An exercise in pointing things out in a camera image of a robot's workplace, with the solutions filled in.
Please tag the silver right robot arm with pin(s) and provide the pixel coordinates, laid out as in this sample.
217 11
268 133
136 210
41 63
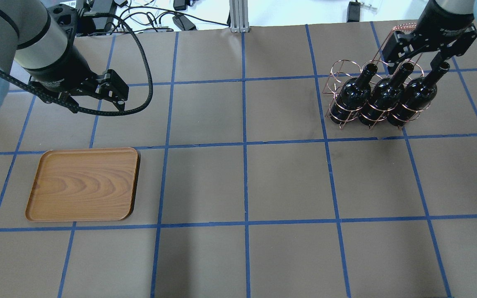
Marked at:
445 27

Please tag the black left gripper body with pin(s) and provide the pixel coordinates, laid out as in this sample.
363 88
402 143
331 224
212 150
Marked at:
61 68

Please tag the black power adapter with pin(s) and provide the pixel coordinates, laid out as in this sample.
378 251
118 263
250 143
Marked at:
353 11

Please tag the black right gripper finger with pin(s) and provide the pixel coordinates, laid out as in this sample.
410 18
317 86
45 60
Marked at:
440 62

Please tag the aluminium frame post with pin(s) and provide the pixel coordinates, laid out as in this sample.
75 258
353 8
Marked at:
239 22

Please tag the copper wire bottle basket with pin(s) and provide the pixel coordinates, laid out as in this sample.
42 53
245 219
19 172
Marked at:
344 69

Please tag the dark wine bottle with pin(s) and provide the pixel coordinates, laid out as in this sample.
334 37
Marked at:
417 95
352 96
385 96

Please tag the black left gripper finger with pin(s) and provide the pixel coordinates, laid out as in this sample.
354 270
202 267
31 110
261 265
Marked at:
119 104

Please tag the wooden tray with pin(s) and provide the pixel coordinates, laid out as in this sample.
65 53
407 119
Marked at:
84 185

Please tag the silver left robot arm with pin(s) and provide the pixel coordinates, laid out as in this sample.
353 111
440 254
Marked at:
37 53

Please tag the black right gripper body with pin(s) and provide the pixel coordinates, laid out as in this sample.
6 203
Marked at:
445 20

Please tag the black power brick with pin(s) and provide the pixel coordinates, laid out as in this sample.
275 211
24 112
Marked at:
183 23

